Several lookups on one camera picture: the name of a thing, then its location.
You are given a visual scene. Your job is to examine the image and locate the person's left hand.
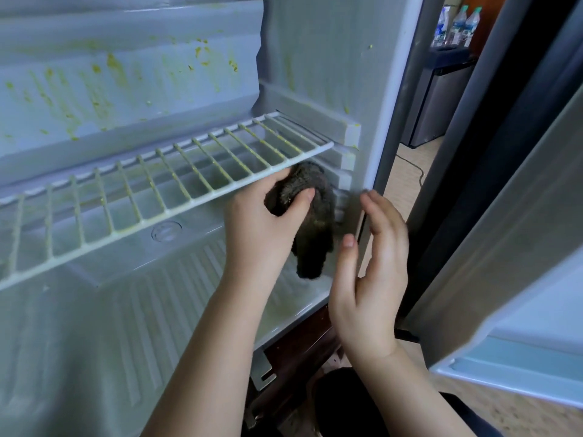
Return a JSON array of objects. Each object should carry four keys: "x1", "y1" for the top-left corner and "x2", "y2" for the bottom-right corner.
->
[{"x1": 224, "y1": 168, "x2": 316, "y2": 288}]

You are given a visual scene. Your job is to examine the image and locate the dark grey cloth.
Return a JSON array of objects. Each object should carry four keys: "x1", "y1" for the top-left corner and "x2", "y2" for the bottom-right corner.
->
[{"x1": 265, "y1": 160, "x2": 336, "y2": 280}]

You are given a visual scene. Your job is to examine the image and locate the white wire shelf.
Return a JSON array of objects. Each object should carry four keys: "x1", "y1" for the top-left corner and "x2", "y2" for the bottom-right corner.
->
[{"x1": 0, "y1": 112, "x2": 335, "y2": 292}]

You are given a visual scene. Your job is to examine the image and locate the dark red wooden stand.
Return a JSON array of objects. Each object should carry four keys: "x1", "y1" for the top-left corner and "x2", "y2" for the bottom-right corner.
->
[{"x1": 244, "y1": 305, "x2": 343, "y2": 437}]

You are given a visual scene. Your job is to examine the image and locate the dark cabinet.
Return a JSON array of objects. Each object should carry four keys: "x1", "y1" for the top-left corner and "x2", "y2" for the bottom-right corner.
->
[{"x1": 401, "y1": 45, "x2": 475, "y2": 149}]

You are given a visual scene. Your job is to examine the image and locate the grey mini fridge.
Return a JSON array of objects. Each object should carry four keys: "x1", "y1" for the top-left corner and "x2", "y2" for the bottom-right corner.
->
[{"x1": 0, "y1": 0, "x2": 448, "y2": 437}]

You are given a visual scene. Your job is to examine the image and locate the person's dark trousers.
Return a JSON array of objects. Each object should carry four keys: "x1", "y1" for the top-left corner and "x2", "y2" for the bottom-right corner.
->
[{"x1": 310, "y1": 367, "x2": 504, "y2": 437}]

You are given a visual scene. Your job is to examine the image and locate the person's right hand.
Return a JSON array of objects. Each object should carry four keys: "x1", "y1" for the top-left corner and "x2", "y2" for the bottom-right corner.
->
[{"x1": 329, "y1": 188, "x2": 410, "y2": 361}]

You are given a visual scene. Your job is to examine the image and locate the person's left forearm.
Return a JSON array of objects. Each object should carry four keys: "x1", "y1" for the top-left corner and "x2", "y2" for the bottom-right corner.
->
[{"x1": 141, "y1": 273, "x2": 279, "y2": 437}]

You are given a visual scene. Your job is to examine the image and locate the black power cable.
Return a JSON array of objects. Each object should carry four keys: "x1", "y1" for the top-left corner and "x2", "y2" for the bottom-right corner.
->
[{"x1": 394, "y1": 152, "x2": 426, "y2": 188}]

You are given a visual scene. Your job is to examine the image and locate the fridge door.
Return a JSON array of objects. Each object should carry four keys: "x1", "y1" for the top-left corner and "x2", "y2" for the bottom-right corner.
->
[{"x1": 396, "y1": 0, "x2": 583, "y2": 408}]

